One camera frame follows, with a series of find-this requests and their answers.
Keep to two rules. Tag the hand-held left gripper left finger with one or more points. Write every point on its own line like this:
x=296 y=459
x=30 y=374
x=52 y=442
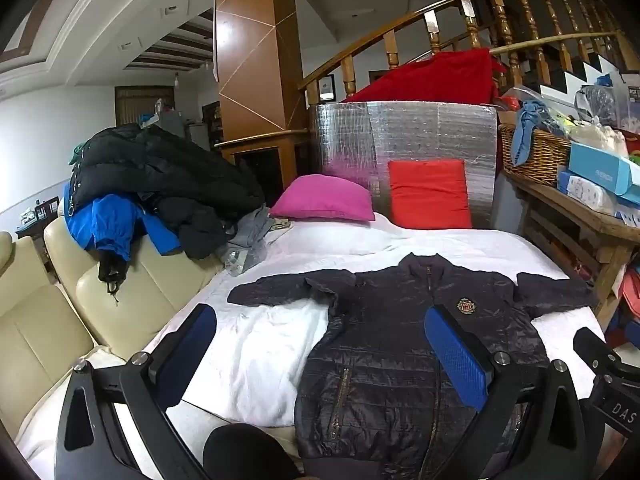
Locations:
x=187 y=350

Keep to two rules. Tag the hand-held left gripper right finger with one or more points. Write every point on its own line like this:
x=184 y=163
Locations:
x=457 y=360

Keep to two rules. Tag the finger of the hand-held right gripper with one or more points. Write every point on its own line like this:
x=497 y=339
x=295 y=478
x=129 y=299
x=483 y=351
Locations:
x=592 y=350

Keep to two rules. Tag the black quilted jacket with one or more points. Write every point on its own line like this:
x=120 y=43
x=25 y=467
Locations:
x=380 y=370

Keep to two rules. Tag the red plastic object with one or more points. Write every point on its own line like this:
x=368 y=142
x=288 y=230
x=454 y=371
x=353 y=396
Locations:
x=632 y=295

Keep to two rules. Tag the white blanket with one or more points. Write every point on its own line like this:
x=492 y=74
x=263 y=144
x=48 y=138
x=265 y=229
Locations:
x=270 y=340

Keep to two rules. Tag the grey garment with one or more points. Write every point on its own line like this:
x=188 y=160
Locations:
x=250 y=235

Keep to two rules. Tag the wooden table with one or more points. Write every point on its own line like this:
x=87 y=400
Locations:
x=575 y=215

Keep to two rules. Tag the cream leather sofa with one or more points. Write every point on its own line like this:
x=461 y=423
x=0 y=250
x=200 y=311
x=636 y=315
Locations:
x=40 y=320

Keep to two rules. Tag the blue jacket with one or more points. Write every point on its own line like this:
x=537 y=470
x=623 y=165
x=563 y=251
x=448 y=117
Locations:
x=110 y=220

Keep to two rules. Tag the white patterned tissue pack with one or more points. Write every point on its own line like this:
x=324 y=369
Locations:
x=590 y=192

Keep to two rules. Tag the red pillow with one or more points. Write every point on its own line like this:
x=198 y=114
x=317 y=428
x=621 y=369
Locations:
x=430 y=195

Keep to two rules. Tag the light blue cardboard box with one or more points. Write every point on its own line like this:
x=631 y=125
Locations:
x=600 y=165

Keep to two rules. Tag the wicker basket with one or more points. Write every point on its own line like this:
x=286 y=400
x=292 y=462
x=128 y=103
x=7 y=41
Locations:
x=540 y=160

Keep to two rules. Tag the dark wooden chair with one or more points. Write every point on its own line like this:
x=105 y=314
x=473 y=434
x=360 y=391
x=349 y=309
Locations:
x=42 y=215

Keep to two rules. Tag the pink pillow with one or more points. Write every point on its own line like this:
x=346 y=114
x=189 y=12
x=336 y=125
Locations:
x=325 y=200

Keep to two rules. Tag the white refrigerator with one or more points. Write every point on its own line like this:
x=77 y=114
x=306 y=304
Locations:
x=199 y=137

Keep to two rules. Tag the blue cloth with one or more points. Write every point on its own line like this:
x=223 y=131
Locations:
x=522 y=130

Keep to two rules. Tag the silver foil insulation panel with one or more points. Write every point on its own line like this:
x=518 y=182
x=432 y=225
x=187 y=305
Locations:
x=400 y=130

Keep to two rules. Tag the clear plastic bag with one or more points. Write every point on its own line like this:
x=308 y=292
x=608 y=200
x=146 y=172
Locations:
x=597 y=102

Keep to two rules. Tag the brown curtain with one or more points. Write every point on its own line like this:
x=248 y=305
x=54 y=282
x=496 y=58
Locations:
x=132 y=105

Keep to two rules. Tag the clear storage container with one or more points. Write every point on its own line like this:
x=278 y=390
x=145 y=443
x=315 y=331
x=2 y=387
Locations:
x=631 y=100

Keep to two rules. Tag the black and white staircase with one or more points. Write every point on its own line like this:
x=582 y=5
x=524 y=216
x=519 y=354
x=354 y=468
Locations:
x=575 y=77

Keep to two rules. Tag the red cloth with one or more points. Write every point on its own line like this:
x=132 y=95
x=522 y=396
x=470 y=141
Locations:
x=440 y=80

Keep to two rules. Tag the wooden pillar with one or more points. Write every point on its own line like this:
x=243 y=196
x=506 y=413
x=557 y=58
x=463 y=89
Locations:
x=250 y=60

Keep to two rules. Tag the framed picture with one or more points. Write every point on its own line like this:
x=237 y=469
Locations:
x=326 y=87

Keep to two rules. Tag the wooden stair railing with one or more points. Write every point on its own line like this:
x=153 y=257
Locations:
x=391 y=50

